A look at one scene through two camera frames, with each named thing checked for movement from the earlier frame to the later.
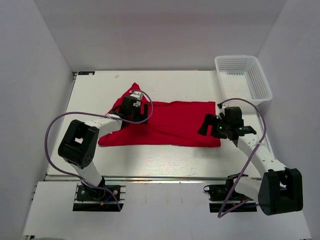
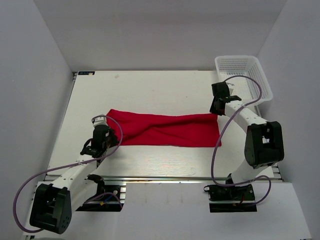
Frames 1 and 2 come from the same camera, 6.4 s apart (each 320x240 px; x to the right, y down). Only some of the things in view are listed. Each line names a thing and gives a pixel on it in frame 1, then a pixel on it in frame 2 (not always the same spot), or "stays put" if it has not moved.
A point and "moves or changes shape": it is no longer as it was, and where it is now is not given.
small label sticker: (82, 73) stays put
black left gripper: (141, 117) to (114, 137)
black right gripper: (210, 119) to (213, 109)
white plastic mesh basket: (241, 76) stays put
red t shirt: (169, 124) moves or changes shape
